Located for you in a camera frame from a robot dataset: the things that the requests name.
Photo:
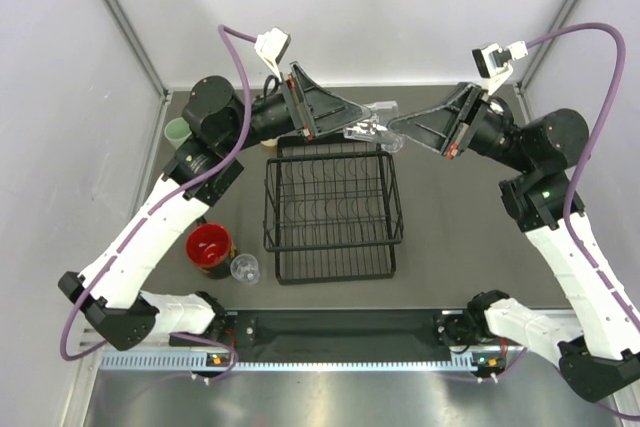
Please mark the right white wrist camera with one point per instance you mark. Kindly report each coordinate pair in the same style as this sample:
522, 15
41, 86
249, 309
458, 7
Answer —
494, 63

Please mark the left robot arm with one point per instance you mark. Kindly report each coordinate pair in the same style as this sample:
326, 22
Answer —
108, 292

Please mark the clear faceted glass tumbler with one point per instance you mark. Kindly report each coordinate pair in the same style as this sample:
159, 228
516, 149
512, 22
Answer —
395, 143

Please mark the red and black skull mug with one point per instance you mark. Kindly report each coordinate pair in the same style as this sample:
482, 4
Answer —
210, 247

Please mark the small clear glass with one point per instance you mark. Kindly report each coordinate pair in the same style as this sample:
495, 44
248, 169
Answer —
374, 128
245, 269

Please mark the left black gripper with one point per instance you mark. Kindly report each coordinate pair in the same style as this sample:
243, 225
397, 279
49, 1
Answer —
316, 111

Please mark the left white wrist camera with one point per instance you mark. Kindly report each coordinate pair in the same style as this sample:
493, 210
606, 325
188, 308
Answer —
271, 47

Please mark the slotted aluminium cable duct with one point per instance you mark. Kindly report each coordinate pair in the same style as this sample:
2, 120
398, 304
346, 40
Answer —
201, 361

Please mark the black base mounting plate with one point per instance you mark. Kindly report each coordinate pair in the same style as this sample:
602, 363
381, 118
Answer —
337, 335

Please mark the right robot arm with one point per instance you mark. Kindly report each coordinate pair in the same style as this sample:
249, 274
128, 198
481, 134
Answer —
599, 354

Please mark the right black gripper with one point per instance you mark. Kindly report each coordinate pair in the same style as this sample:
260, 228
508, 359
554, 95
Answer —
448, 126

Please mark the small steel cup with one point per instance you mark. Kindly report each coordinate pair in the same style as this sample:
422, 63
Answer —
270, 143

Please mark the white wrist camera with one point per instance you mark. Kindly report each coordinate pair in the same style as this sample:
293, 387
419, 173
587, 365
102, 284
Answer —
271, 47
494, 63

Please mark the black wire dish rack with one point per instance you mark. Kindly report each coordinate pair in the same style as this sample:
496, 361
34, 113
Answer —
332, 211

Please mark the mint green plastic cup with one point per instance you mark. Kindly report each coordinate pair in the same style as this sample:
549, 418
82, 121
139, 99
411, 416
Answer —
177, 132

